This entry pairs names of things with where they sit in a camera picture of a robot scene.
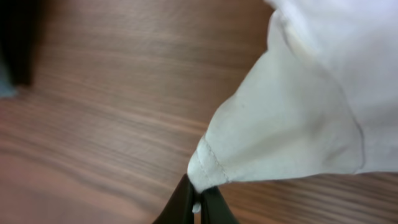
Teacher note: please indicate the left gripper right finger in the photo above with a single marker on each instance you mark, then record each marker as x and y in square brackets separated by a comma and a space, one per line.
[214, 209]

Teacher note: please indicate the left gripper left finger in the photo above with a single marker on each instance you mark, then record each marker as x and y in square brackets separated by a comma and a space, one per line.
[178, 209]

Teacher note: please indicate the white t-shirt with black print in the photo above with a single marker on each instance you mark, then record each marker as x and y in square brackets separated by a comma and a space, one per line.
[321, 100]

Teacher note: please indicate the black folded garment on top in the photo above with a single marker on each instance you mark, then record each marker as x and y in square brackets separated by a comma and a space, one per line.
[19, 28]

